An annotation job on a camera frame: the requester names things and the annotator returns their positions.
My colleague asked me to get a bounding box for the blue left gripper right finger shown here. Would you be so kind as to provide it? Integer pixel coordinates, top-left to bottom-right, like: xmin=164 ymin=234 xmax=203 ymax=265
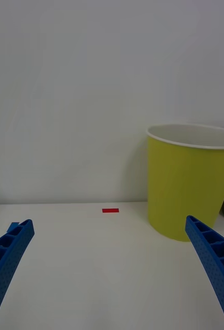
xmin=185 ymin=215 xmax=224 ymax=330

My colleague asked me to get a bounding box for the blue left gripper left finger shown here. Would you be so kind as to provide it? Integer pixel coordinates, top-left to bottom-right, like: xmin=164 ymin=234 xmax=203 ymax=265
xmin=0 ymin=219 xmax=35 ymax=330

